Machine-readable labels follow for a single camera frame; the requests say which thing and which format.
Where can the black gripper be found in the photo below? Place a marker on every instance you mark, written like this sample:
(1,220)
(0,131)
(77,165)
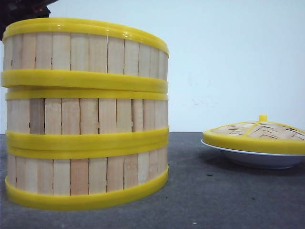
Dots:
(17,10)

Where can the bamboo steamer basket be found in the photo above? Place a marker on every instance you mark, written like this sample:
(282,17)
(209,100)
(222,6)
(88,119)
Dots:
(72,131)
(82,184)
(77,58)

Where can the woven bamboo steamer lid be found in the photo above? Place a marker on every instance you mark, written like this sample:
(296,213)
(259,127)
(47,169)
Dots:
(261,136)

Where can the white shallow plate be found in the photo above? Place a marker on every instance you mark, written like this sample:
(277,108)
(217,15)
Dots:
(259,160)

